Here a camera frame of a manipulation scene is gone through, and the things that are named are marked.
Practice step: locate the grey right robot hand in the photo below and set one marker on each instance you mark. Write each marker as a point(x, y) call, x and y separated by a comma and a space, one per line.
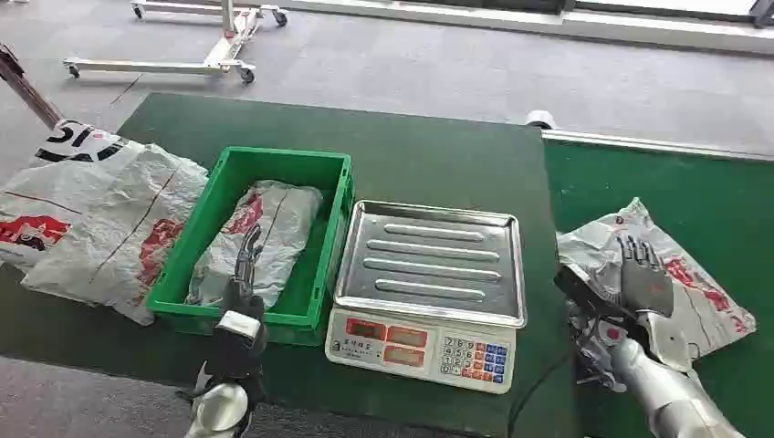
point(648, 287)

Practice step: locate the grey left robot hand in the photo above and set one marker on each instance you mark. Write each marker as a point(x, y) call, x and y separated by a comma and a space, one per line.
point(242, 299)

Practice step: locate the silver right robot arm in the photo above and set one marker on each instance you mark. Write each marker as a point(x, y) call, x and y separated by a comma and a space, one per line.
point(665, 396)

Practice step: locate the grey parcel bag red print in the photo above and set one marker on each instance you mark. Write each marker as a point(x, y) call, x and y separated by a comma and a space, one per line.
point(284, 220)

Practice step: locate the green plastic crate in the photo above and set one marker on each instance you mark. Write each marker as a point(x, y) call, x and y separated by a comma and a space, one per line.
point(314, 242)

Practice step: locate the green conveyor belt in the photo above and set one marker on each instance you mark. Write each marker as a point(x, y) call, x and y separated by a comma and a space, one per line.
point(683, 181)

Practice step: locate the large grey parcel bag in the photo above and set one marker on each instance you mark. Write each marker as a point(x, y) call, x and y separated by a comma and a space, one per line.
point(121, 242)

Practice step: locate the electronic scale with steel pan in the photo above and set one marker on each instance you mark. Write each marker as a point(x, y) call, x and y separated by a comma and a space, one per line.
point(423, 302)

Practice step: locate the grey parcel bag black letters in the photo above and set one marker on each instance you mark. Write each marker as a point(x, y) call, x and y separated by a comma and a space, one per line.
point(66, 175)

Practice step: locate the white wheeled stand base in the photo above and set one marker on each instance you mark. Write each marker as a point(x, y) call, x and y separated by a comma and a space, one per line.
point(224, 57)

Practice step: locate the pale window sill ledge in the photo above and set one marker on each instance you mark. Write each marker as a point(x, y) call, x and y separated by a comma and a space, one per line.
point(544, 21)

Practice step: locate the brown slanted pole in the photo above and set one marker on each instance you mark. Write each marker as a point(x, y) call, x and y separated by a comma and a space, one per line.
point(27, 90)

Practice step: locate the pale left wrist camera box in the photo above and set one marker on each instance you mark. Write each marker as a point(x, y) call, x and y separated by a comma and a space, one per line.
point(239, 324)

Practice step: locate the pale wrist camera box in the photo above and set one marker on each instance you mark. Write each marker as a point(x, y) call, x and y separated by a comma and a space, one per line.
point(239, 324)
point(668, 341)

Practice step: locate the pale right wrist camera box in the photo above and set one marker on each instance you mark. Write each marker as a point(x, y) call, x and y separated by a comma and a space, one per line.
point(668, 341)

